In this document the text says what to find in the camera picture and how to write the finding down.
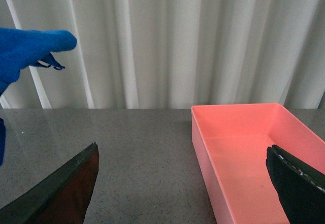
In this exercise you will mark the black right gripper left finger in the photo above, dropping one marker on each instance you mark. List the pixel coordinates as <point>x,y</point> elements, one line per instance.
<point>62,197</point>

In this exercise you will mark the white pleated curtain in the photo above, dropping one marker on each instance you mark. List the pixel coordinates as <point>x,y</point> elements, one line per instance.
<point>143,54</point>

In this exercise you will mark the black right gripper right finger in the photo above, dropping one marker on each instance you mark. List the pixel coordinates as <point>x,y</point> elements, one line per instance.
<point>300,187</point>

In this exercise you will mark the blue microfiber cloth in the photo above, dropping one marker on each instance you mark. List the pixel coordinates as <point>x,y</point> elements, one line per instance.
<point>23,48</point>

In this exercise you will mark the pink plastic bin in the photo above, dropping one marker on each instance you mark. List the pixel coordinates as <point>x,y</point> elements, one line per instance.
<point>231,144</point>

